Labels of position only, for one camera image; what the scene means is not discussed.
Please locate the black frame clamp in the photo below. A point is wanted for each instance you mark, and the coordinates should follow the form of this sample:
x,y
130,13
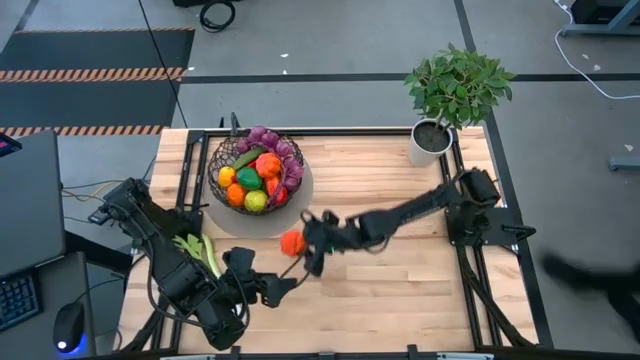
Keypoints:
x,y
235,124
235,352
412,352

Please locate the person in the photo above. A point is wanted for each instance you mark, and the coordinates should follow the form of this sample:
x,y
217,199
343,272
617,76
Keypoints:
x,y
575,275

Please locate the round grey mat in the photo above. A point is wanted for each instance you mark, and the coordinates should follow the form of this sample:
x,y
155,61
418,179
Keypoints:
x,y
260,227

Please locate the green lime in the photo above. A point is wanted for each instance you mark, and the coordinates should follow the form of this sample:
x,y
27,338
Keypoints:
x,y
249,179

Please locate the dark furniture with grey legs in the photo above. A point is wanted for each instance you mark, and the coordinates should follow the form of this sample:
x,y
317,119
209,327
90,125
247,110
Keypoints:
x,y
600,10

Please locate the grey furniture foot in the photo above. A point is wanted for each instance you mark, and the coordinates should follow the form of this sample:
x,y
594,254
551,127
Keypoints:
x,y
625,162

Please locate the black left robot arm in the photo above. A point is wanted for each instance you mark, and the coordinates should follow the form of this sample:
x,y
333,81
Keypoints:
x,y
175,280

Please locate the small lit screen device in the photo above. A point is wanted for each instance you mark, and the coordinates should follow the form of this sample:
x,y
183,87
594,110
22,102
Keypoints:
x,y
7,146

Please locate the black computer mouse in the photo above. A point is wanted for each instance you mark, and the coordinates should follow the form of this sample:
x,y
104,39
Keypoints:
x,y
69,325

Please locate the black side desk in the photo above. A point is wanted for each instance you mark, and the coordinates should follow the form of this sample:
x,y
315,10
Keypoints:
x,y
50,280

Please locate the light green cucumber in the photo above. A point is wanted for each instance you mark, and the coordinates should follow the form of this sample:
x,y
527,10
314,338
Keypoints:
x,y
247,158

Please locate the round orange fruit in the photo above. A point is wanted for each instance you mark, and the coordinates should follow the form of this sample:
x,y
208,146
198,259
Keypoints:
x,y
236,195

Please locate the black aluminium table frame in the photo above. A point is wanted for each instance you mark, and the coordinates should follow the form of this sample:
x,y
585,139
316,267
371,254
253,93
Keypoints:
x,y
350,132

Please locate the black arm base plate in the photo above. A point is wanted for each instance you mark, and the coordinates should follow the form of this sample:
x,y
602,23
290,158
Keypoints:
x,y
492,232

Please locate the green leafy plant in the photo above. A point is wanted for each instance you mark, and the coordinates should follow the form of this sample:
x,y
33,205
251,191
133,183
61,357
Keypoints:
x,y
457,85

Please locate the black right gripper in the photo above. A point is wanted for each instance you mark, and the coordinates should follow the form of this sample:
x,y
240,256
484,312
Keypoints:
x,y
345,235

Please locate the orange toy pumpkin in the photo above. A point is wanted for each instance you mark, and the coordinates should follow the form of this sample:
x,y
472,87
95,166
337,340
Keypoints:
x,y
291,244
268,165

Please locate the pale green celery bunch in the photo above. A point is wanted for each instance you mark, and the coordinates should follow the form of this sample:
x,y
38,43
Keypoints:
x,y
210,250

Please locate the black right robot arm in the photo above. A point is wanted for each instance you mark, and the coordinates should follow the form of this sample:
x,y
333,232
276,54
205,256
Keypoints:
x,y
410,212

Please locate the black hazard-striped floor mat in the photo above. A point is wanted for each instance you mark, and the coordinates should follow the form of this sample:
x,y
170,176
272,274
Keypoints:
x,y
75,50

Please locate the white plant pot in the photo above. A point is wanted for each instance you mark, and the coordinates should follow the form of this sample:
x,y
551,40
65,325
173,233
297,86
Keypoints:
x,y
430,139

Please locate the black backlit keyboard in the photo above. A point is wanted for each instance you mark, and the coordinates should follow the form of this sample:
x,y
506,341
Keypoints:
x,y
17,300

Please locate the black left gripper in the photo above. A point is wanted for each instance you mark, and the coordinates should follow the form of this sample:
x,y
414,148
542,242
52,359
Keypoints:
x,y
240,265

